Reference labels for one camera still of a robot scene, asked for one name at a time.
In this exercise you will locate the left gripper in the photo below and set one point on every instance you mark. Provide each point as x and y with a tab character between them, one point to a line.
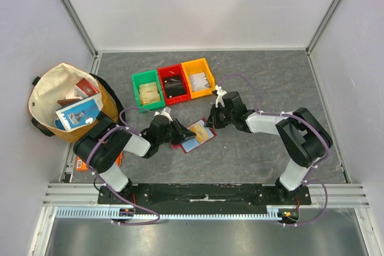
182	132

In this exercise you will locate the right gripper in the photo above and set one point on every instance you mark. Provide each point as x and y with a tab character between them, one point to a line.
217	114

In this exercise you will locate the red leather card holder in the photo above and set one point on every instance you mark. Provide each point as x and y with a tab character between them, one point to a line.
191	144

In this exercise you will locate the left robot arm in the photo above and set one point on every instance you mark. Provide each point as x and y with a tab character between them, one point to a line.
100	147

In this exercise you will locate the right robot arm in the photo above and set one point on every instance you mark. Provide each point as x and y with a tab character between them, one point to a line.
305	139

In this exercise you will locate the white card in yellow bin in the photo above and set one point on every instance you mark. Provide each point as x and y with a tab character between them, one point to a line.
199	82

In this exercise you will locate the black card in red bin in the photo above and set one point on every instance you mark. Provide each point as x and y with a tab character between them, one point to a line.
173	86

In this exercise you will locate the beige cards in green bin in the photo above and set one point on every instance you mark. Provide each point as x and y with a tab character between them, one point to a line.
149	93

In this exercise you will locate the yellow plastic bin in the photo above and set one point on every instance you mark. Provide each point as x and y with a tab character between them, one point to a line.
197	66

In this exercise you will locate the red plastic bin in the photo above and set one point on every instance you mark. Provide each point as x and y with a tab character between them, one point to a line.
173	70

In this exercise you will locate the green plastic bin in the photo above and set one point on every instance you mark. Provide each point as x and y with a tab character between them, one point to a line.
147	77

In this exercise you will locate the blue product box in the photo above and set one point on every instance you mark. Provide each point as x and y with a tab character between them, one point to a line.
79	114

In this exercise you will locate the orange picture box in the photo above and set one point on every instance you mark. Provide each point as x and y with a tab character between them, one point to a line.
81	165

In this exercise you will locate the red white box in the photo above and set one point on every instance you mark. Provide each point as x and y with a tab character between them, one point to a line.
85	89

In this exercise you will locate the canvas tote bag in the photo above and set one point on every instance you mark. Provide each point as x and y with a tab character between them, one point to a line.
54	90

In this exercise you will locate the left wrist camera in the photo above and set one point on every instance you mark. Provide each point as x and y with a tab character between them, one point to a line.
166	113

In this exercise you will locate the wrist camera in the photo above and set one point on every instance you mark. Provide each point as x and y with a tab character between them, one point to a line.
166	113
219	93

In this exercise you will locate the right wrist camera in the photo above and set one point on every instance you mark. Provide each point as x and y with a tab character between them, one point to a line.
219	93

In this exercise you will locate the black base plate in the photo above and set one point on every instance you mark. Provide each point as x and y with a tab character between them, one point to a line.
255	193

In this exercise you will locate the slotted cable duct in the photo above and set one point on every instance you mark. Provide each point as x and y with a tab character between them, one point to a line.
121	214

